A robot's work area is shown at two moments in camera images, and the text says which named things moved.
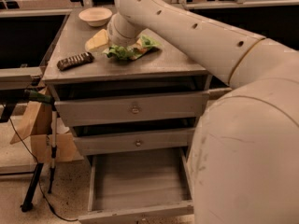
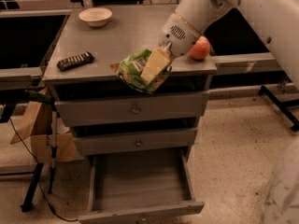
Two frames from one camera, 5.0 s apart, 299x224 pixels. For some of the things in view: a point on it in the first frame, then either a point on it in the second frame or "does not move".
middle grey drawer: (132, 141) does not move
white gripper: (112, 35) → (177, 38)
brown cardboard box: (36, 123) does not move
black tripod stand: (8, 99) does not move
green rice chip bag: (133, 51) → (130, 67)
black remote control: (75, 61) does not move
